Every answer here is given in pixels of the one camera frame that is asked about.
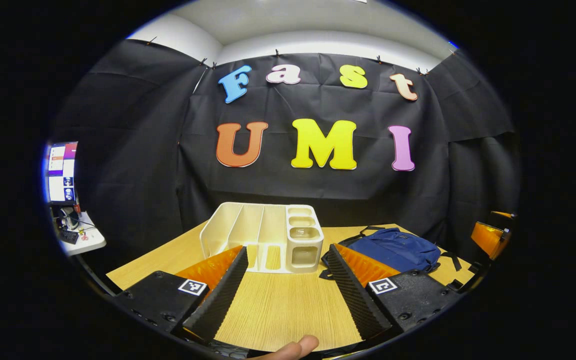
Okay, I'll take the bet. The computer monitor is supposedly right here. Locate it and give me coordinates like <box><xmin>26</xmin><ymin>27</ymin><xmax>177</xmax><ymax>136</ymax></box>
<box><xmin>45</xmin><ymin>141</ymin><xmax>79</xmax><ymax>206</ymax></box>

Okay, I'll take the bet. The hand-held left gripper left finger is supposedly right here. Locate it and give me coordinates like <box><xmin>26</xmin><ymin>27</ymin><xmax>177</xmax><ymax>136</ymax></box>
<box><xmin>113</xmin><ymin>245</ymin><xmax>250</xmax><ymax>346</ymax></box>

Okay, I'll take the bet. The white plastic bookshelf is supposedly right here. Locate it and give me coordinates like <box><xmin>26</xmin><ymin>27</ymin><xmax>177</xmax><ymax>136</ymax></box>
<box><xmin>199</xmin><ymin>201</ymin><xmax>325</xmax><ymax>275</ymax></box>

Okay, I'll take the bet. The white side table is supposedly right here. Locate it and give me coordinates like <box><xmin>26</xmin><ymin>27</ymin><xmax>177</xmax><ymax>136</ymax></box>
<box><xmin>58</xmin><ymin>212</ymin><xmax>107</xmax><ymax>257</ymax></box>

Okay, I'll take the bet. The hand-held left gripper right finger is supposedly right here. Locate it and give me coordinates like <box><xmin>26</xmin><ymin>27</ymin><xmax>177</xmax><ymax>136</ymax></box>
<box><xmin>326</xmin><ymin>243</ymin><xmax>462</xmax><ymax>342</ymax></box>

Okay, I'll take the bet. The blue schoolbag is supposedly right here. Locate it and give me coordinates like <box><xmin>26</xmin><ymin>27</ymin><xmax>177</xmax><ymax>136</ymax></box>
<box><xmin>319</xmin><ymin>226</ymin><xmax>464</xmax><ymax>293</ymax></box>

